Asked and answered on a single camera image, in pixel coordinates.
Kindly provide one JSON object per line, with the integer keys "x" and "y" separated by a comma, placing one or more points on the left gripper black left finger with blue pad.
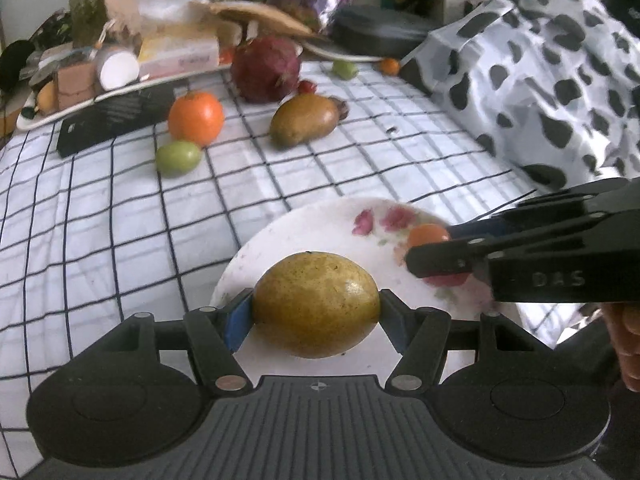
{"x": 214, "y": 335}

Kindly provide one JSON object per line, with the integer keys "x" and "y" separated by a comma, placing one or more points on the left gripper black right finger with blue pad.
{"x": 420, "y": 336}

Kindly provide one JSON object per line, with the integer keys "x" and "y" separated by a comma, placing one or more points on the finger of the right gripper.
{"x": 490, "y": 227}
{"x": 458, "y": 256}

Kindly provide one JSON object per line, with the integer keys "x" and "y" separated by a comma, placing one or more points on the small red tomato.
{"x": 427, "y": 233}

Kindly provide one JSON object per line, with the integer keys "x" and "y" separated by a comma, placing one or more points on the yellow-green mango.
{"x": 316, "y": 304}

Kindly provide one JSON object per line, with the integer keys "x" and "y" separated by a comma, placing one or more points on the red dragon fruit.
{"x": 265, "y": 69}

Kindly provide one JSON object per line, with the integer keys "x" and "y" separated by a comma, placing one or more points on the person's hand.
{"x": 623, "y": 323}

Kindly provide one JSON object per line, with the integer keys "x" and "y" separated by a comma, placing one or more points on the white floral plate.
{"x": 350, "y": 227}

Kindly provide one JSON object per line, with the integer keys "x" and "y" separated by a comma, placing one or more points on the cow print cloth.
{"x": 549, "y": 86}

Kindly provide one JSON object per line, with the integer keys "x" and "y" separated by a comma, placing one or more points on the small kumquat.
{"x": 389, "y": 66}

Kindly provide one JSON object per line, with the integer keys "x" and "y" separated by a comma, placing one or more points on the brown-green mango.
{"x": 305, "y": 118}

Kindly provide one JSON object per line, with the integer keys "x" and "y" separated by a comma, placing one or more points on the far green jujube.
{"x": 345, "y": 70}

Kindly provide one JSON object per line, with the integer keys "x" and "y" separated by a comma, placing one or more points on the orange fruit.
{"x": 197, "y": 117}

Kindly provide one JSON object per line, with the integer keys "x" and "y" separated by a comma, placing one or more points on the small red fruit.
{"x": 306, "y": 86}

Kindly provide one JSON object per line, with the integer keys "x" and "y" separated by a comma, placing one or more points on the dark grey zip case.
{"x": 383, "y": 33}

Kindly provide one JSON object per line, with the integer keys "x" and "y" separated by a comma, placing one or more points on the white oval plate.
{"x": 331, "y": 52}

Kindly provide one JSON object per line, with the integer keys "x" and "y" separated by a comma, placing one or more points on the white cylindrical bottle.
{"x": 116, "y": 67}

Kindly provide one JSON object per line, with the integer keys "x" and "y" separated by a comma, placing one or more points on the white tray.
{"x": 24, "y": 123}

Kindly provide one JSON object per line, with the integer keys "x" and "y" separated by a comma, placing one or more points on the yellow white medicine box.
{"x": 175, "y": 51}

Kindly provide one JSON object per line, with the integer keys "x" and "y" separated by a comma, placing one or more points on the brown leather pouch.
{"x": 75, "y": 84}

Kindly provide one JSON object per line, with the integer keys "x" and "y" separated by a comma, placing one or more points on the brown paper envelope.
{"x": 269, "y": 17}

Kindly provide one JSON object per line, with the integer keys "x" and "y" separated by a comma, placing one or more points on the white plastic bag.
{"x": 170, "y": 12}

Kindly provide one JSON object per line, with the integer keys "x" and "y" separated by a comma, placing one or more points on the brown drawstring bag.
{"x": 123, "y": 23}

